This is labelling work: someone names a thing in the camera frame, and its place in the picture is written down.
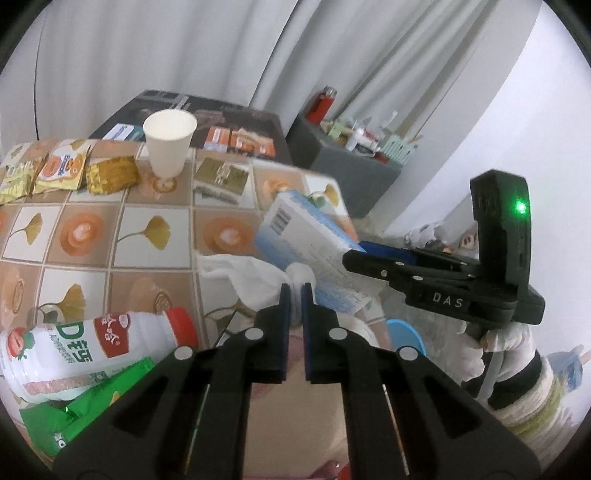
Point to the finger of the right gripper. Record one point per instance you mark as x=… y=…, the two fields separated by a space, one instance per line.
x=417 y=257
x=399 y=275

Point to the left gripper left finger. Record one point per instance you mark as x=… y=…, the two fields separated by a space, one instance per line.
x=186 y=418

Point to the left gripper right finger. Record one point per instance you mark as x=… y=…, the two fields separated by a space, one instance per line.
x=405 y=418

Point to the blue white paper box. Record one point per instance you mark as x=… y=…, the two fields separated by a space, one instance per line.
x=295 y=231

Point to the green red chip bag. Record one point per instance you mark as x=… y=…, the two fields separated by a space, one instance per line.
x=51 y=428

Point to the white tissue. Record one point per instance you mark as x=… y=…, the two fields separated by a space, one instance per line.
x=256 y=282

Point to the right forearm fleece sleeve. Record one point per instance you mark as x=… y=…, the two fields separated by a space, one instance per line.
x=529 y=405

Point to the blue mesh trash bin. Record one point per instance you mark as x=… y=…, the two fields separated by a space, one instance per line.
x=402 y=334

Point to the white gloved right hand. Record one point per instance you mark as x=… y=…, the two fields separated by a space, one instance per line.
x=463 y=356

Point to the dark grey cabinet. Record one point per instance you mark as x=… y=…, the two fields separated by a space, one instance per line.
x=363 y=180

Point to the white yogurt drink bottle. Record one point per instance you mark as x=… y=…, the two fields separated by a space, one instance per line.
x=58 y=362

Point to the red thermos bottle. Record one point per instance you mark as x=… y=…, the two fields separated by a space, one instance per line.
x=321 y=104

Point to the patterned tablecloth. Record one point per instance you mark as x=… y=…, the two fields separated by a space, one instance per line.
x=68 y=256

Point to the gold foil flat packet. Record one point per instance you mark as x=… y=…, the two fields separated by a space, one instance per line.
x=222 y=175

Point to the dark box with pictures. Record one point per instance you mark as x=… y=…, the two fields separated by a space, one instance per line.
x=221 y=126

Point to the gold snack packet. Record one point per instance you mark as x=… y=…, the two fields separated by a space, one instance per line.
x=111 y=175

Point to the white paper cup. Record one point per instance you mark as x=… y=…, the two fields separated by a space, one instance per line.
x=168 y=134

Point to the orange cartoon snack packet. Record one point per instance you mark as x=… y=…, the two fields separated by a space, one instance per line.
x=65 y=166

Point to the yellow green snack packet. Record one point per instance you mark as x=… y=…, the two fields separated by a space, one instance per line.
x=19 y=169

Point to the white grey curtain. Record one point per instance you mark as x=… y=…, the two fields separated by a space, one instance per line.
x=79 y=61

